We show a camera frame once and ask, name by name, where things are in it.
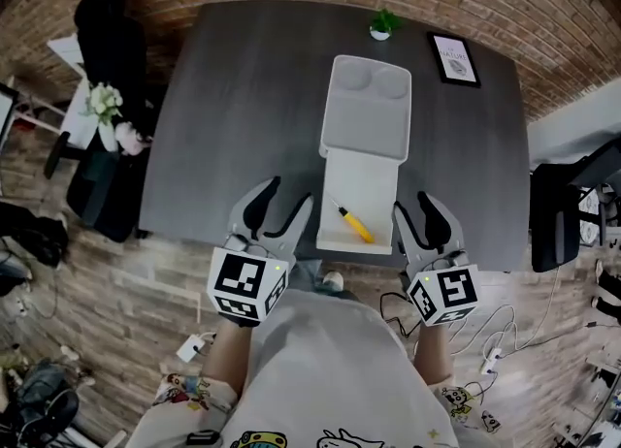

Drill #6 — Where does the white power strip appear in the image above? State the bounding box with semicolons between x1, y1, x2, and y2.
478;347;504;375

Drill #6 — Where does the person's grey printed shirt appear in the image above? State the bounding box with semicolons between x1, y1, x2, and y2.
124;287;486;448

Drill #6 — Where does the black phone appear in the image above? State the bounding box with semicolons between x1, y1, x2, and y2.
185;429;223;448

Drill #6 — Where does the black mesh office chair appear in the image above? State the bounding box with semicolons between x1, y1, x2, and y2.
528;137;621;274

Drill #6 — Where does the yellow handle screwdriver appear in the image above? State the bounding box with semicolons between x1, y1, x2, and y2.
330;196;376;245

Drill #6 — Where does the white flower bouquet in vase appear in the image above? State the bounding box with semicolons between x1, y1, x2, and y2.
82;80;126;154

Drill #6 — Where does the person's jeans leg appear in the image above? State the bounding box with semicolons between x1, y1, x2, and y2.
289;258;324;293

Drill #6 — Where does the computer monitor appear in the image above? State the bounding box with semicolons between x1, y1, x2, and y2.
0;80;21;147

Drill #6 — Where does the black office chair with jacket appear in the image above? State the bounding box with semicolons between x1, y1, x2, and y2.
64;0;157;244

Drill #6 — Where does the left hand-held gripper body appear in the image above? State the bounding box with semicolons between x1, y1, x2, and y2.
207;231;298;329

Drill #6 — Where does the pink plush toy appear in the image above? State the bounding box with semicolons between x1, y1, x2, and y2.
114;120;153;157

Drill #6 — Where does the white side desk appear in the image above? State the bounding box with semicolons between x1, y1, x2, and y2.
46;32;101;152

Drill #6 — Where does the person's right forearm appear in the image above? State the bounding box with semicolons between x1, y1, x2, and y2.
411;322;456;385

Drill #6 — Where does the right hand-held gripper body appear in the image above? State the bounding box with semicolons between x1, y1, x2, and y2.
400;245;482;327

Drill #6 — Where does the white power adapter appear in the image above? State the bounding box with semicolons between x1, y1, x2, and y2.
175;333;217;365

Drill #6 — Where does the person's left forearm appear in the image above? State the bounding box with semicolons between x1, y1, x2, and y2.
201;318;254;399

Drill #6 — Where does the black framed picture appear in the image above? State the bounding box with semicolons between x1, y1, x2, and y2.
426;30;483;90

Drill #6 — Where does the white plastic box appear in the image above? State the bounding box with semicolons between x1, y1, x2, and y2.
314;53;413;256

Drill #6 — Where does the white cable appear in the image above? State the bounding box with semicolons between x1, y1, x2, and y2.
448;265;562;370

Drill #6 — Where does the small green potted plant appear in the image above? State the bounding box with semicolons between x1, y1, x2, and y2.
368;8;404;43

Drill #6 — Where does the dark backpack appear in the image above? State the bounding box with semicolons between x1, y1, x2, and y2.
0;357;82;448

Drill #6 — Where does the black cable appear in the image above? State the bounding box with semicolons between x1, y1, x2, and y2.
378;290;421;340

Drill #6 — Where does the black bag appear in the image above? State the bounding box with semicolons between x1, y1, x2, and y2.
0;200;70;269

